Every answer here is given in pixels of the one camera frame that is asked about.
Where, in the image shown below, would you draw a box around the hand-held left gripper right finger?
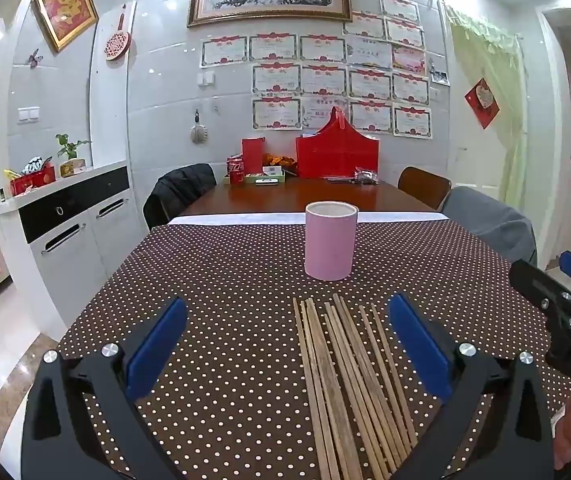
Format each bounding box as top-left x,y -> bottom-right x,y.
388,292 -> 556,480

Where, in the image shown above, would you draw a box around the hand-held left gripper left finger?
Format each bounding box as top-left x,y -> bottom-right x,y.
20,297 -> 189,480

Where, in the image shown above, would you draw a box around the bunch of wooden chopsticks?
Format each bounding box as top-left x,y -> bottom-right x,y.
293,294 -> 419,480

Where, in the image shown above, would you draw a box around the pink cup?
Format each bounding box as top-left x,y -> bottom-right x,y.
304,201 -> 359,281

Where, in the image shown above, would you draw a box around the person's right hand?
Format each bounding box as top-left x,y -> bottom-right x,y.
553,385 -> 571,471

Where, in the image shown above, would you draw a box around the brown polka-dot tablecloth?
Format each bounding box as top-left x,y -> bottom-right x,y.
56,220 -> 571,480

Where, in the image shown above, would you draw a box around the white door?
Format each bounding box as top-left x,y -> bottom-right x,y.
446,125 -> 503,192

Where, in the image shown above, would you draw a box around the white and black sideboard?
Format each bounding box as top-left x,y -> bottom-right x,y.
0,160 -> 146,341

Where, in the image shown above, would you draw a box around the brown wooden chair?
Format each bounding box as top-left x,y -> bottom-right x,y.
398,166 -> 452,211

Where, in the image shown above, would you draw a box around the red heart door hanging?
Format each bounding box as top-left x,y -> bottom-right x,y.
464,77 -> 500,130

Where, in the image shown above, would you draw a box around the red tin box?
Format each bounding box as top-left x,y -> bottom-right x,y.
10,164 -> 56,197

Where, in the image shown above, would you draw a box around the red gift bag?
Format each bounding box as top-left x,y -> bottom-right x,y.
295,106 -> 380,180

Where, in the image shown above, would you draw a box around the green tray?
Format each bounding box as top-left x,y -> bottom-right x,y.
223,170 -> 286,187

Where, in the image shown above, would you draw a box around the potted green plant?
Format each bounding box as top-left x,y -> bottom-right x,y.
56,133 -> 92,178

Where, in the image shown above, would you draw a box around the black and white snack bag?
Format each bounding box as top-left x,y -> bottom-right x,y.
20,156 -> 55,176

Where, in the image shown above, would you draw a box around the orange snacks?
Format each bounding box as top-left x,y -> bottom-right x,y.
263,154 -> 297,171

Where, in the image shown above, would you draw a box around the small photo print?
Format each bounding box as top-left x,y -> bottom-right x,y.
429,52 -> 450,86

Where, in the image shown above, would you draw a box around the light green curtain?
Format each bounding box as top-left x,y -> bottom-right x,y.
443,2 -> 529,211

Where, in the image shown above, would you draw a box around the round red hanging ornament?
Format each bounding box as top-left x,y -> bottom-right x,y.
104,2 -> 131,62

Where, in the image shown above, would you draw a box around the red and gold framed picture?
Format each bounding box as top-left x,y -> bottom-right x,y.
33,0 -> 100,53

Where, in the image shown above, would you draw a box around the round woven wall hanging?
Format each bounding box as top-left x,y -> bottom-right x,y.
189,108 -> 208,145

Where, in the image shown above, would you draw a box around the wall of award certificates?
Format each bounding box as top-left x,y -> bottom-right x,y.
200,0 -> 433,138

